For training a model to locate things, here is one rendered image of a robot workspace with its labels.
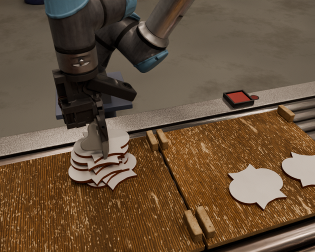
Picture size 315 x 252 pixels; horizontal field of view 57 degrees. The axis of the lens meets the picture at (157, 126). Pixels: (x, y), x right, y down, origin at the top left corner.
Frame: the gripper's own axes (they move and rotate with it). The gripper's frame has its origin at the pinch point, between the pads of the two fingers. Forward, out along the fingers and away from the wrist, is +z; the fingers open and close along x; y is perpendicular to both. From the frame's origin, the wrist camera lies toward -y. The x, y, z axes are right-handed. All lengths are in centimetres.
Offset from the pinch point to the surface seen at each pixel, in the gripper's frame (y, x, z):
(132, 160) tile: -6.2, 4.1, 5.0
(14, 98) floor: 36, -211, 100
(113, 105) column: -12.1, -32.1, 12.5
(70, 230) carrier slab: 11.7, 16.6, 5.9
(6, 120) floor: 44, -176, 100
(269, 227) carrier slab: -24.8, 32.3, 6.1
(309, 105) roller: -70, 1, 8
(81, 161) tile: 5.9, 3.8, 0.8
